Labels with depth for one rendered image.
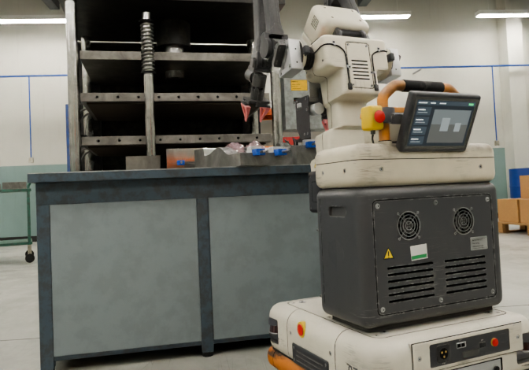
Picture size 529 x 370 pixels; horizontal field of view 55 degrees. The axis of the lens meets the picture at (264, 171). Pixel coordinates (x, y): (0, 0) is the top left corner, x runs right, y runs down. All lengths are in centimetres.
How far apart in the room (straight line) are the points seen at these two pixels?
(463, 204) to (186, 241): 113
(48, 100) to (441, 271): 853
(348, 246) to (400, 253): 15
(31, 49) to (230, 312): 809
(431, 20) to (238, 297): 861
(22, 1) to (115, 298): 833
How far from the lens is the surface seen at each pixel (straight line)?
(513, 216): 729
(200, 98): 308
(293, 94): 326
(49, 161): 945
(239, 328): 229
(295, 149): 231
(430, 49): 1015
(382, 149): 148
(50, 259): 223
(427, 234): 157
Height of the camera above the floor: 69
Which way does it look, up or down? 2 degrees up
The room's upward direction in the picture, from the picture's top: 3 degrees counter-clockwise
